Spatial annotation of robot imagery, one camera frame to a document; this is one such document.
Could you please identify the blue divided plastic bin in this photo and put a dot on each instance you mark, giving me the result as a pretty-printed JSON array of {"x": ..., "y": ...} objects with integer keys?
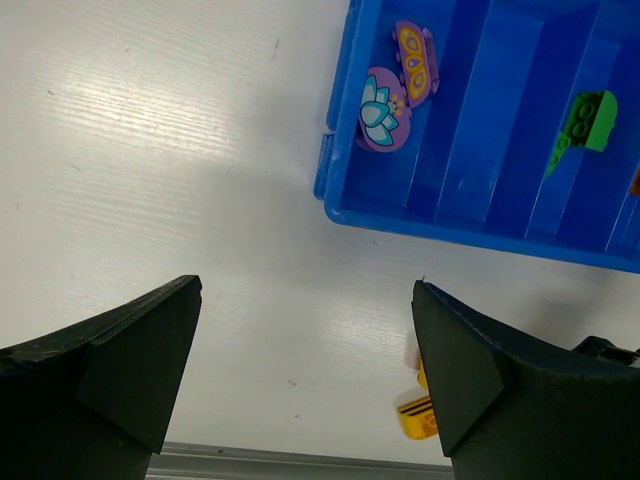
[{"x": 472, "y": 171}]

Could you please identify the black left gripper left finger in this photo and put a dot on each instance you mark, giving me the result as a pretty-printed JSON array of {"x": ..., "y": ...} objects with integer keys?
[{"x": 94, "y": 400}]

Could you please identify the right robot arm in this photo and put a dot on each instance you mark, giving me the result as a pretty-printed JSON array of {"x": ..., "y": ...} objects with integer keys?
[{"x": 603, "y": 349}]

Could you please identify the yellow lego brick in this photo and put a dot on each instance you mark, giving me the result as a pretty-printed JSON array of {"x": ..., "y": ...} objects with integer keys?
[{"x": 415, "y": 410}]

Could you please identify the brown lego plate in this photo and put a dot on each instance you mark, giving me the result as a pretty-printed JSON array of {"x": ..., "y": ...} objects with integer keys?
[{"x": 635, "y": 187}]

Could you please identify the aluminium frame rail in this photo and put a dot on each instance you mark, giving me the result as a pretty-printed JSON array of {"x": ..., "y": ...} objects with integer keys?
[{"x": 193, "y": 461}]

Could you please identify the purple lego brick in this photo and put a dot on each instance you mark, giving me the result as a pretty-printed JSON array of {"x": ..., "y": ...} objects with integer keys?
[{"x": 417, "y": 56}]

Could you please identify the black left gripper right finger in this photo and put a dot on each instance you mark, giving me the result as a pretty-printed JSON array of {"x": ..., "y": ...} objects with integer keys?
[{"x": 511, "y": 406}]

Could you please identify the green lego brick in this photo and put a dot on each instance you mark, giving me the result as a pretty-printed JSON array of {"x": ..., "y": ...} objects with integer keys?
[{"x": 557, "y": 157}]

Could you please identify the purple flower lego piece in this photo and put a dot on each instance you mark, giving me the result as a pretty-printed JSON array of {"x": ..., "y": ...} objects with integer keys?
[{"x": 384, "y": 117}]

